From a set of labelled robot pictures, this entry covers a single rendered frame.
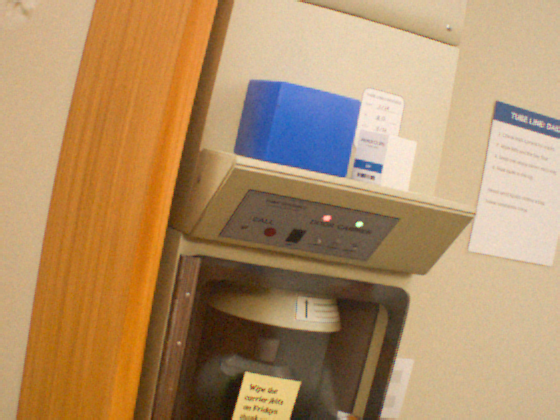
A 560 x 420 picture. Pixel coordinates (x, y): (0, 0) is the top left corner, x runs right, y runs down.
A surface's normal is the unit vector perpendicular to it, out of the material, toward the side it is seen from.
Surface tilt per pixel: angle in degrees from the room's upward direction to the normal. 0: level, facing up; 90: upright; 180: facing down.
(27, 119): 90
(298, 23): 90
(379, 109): 90
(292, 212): 135
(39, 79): 90
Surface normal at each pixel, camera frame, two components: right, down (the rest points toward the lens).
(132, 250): -0.90, -0.17
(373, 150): -0.74, -0.12
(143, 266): 0.38, 0.13
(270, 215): 0.12, 0.78
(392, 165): 0.64, 0.18
